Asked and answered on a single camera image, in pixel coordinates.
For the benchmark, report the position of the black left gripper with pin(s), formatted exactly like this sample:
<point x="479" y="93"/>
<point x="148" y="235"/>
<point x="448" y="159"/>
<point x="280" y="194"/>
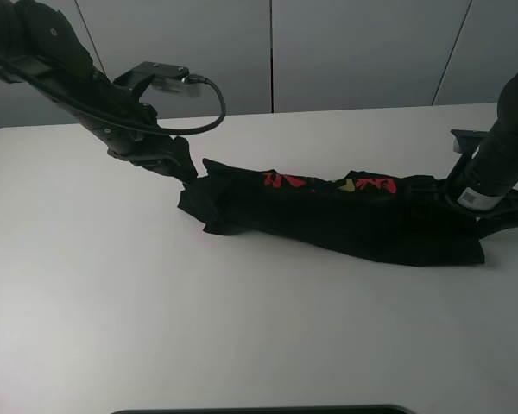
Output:
<point x="168" y="157"/>

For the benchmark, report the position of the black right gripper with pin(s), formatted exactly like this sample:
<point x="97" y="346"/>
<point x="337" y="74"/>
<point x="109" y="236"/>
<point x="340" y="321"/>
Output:
<point x="503" y="217"/>

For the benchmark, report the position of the black printed t-shirt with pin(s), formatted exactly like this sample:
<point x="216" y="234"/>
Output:
<point x="365" y="215"/>

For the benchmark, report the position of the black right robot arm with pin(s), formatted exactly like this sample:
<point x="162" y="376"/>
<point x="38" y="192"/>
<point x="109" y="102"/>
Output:
<point x="484" y="182"/>

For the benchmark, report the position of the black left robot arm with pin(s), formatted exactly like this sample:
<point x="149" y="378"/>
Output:
<point x="39" y="47"/>

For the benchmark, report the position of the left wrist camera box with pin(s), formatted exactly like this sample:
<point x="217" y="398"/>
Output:
<point x="161" y="77"/>

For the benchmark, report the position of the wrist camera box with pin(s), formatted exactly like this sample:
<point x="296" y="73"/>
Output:
<point x="467" y="141"/>
<point x="161" y="77"/>

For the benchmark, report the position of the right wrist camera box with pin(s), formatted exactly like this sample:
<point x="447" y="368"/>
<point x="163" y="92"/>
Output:
<point x="467" y="141"/>

